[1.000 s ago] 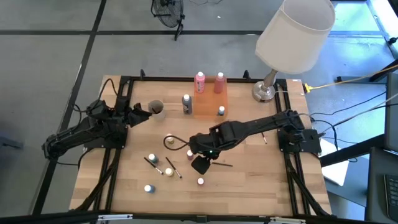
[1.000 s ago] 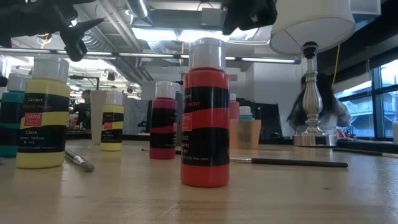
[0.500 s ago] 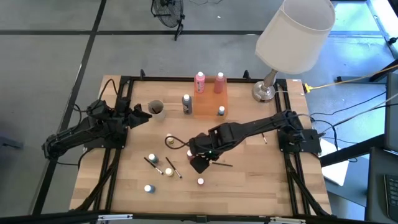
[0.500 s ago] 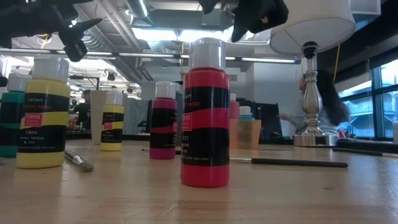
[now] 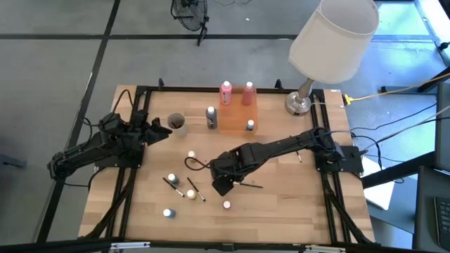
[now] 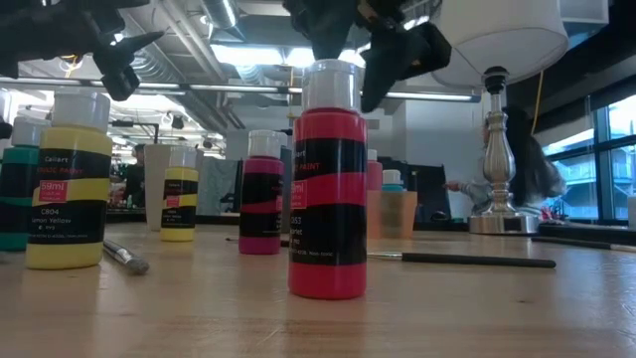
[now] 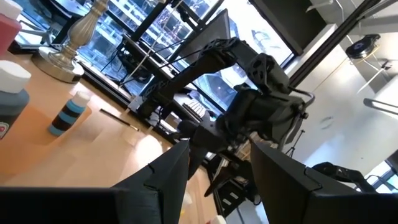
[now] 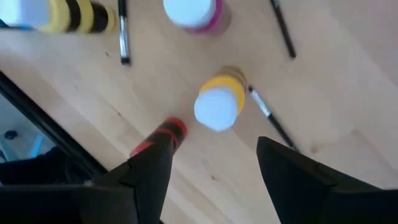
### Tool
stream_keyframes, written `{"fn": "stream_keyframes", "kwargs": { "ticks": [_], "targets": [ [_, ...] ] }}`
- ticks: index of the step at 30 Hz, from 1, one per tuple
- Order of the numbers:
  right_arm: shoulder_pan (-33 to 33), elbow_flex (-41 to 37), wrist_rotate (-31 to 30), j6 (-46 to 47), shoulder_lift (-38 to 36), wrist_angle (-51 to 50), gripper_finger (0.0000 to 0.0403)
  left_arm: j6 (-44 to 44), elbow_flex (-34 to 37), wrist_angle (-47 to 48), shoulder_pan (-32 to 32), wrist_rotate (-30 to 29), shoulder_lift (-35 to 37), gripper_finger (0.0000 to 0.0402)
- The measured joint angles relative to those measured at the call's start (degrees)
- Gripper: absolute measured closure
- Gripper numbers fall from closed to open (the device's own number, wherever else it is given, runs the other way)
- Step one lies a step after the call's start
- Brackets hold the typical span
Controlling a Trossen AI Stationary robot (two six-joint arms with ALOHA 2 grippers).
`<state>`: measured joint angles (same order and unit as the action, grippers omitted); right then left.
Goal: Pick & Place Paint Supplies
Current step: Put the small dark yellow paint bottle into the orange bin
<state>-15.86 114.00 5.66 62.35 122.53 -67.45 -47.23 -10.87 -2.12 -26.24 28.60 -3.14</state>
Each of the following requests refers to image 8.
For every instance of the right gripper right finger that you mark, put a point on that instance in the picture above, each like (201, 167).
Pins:
(289, 180)

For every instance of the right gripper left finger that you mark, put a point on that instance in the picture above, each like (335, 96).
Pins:
(149, 177)

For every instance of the yellow paint bottle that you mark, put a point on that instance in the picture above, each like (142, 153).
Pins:
(77, 15)
(217, 109)

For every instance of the red paint bottle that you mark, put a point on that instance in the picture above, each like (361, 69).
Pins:
(174, 127)

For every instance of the black paint brush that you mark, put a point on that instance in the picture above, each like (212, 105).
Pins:
(264, 109)
(123, 37)
(283, 29)

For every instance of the magenta paint bottle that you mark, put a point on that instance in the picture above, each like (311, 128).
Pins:
(192, 12)

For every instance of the white office chair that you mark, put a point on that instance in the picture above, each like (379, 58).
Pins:
(35, 145)

